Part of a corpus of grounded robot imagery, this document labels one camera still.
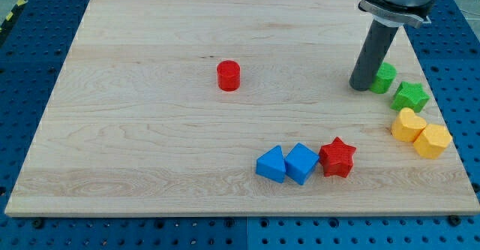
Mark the yellow heart block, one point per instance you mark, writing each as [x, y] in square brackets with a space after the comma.
[407, 126]

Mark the red cylinder block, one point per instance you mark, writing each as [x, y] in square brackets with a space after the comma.
[228, 75]

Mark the wooden board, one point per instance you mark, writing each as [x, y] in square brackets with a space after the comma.
[136, 125]

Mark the red star block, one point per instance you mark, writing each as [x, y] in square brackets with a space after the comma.
[336, 158]

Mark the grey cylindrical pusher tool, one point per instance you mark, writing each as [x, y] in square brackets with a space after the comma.
[375, 47]

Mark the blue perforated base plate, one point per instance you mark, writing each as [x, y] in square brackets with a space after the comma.
[31, 58]

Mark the blue triangle block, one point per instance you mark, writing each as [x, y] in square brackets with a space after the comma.
[271, 165]

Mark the green star block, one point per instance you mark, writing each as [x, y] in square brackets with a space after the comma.
[411, 95]

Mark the yellow pentagon block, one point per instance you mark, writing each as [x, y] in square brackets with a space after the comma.
[432, 141]

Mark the blue cube block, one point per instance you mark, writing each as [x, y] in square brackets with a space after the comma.
[300, 163]

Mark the green cylinder block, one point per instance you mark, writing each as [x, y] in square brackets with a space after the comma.
[384, 78]

